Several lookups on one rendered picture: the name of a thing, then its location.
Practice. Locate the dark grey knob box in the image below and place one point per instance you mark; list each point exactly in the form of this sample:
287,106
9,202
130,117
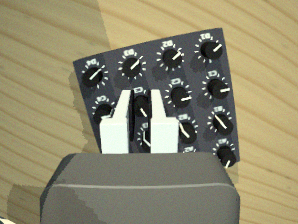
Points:
197,82

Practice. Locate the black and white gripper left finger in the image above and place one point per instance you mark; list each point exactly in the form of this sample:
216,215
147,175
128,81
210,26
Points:
117,132

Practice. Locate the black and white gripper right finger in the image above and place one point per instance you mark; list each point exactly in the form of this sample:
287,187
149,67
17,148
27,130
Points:
162,130

